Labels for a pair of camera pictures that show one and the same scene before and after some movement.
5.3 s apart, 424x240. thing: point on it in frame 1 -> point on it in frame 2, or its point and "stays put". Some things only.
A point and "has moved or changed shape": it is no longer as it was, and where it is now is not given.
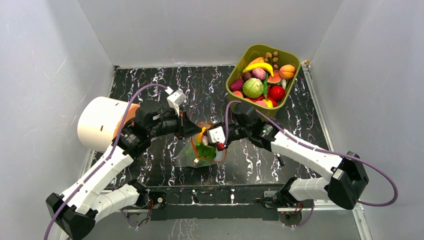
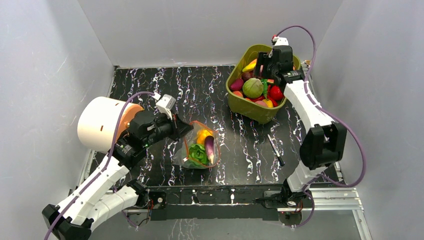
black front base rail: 218,202 stays put
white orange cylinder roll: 100,119 stays put
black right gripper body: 227,136 -> 262,65
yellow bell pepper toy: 199,136 stays put
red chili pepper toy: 262,97 stays put
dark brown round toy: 246,75 stays put
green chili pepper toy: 265,85 stays put
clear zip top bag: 200,152 has moved or changed shape
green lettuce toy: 199,150 has moved or changed shape
